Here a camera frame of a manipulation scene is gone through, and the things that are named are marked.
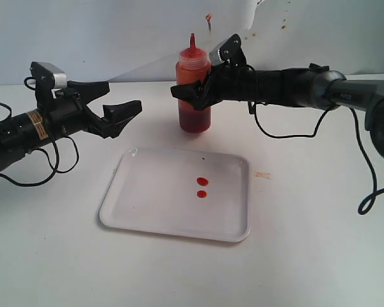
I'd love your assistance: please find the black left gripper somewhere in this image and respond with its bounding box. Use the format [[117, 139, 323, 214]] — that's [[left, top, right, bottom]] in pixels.
[[30, 76, 142, 141]]

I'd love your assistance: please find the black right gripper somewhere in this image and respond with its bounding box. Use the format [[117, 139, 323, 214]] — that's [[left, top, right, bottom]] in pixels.
[[170, 64, 259, 111]]

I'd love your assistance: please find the red sauce squeeze bottle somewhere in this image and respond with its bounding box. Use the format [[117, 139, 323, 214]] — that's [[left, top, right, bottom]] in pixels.
[[175, 33, 211, 134]]

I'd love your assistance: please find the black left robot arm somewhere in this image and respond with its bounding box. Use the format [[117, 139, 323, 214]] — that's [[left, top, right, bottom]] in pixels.
[[0, 61, 142, 176]]

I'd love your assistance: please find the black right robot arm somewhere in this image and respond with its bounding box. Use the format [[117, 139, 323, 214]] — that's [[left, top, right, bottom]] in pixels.
[[171, 64, 384, 158]]

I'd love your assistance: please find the white rectangular plastic tray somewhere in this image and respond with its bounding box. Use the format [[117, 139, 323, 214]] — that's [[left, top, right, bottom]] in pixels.
[[99, 148, 250, 243]]

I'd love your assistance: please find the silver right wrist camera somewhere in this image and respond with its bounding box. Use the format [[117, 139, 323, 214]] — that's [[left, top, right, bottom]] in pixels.
[[209, 33, 246, 67]]

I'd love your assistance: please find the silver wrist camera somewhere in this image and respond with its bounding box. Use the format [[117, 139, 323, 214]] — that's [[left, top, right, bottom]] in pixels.
[[30, 61, 67, 90], [209, 33, 246, 67]]

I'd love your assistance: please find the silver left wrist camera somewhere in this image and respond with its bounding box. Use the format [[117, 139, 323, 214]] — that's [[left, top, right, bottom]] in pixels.
[[30, 61, 67, 90]]

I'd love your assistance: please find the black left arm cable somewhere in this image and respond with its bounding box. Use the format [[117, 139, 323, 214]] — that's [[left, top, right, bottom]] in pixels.
[[0, 76, 81, 187]]

